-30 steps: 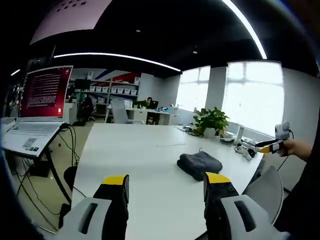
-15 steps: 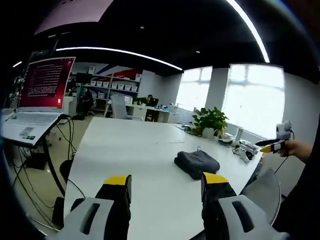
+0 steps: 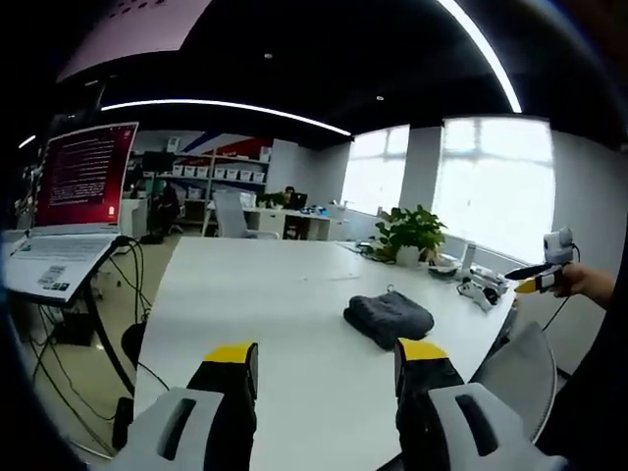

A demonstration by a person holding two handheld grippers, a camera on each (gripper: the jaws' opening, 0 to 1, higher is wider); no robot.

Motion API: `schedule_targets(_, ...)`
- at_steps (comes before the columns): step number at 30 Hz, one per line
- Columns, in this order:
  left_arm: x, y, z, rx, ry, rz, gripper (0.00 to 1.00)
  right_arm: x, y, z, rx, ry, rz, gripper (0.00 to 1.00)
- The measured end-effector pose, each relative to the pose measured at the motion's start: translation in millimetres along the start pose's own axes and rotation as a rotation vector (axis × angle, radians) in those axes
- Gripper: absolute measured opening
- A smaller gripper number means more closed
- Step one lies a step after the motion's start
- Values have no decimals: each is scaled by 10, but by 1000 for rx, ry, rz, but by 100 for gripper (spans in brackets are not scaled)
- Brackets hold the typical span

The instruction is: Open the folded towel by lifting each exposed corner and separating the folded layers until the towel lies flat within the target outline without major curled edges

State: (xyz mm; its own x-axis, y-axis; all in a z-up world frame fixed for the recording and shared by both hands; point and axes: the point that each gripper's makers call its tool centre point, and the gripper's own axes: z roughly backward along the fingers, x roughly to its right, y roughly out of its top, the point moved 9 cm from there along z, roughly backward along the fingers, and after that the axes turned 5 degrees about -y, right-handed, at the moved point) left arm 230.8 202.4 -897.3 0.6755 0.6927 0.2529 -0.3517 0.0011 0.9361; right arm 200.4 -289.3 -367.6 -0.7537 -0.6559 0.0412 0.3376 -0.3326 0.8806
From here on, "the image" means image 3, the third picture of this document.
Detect black box on floor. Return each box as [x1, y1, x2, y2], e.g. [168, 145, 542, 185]
[52, 311, 96, 347]

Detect white office desk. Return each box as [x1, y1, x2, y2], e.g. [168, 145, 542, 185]
[205, 204, 352, 242]

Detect black cables on floor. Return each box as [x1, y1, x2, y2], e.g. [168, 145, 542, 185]
[19, 239, 171, 455]

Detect long ceiling light strip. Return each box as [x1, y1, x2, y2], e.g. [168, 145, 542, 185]
[100, 98, 352, 137]

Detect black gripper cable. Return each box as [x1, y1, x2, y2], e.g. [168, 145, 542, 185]
[538, 239, 581, 336]

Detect grey chair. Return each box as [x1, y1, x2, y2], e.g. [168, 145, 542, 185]
[468, 320, 559, 445]

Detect white device on table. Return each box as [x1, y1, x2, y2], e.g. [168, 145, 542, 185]
[456, 275, 510, 312]

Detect pale ceiling panel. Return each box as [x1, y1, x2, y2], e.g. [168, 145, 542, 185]
[57, 0, 215, 82]

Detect curved ceiling light strip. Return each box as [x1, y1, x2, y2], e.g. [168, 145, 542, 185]
[436, 0, 523, 114]

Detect shelf with white bins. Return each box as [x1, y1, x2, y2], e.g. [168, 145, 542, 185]
[169, 145, 272, 232]

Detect green potted plant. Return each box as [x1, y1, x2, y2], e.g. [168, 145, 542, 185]
[373, 204, 448, 269]

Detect dark grey towel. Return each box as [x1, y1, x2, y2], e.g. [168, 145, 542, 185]
[342, 290, 436, 351]

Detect white laptop with red screen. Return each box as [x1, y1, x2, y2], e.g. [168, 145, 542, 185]
[3, 121, 140, 308]

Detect white office chair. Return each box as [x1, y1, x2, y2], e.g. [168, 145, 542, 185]
[212, 190, 281, 240]

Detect person's right hand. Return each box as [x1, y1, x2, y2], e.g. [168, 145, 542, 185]
[550, 263, 615, 309]

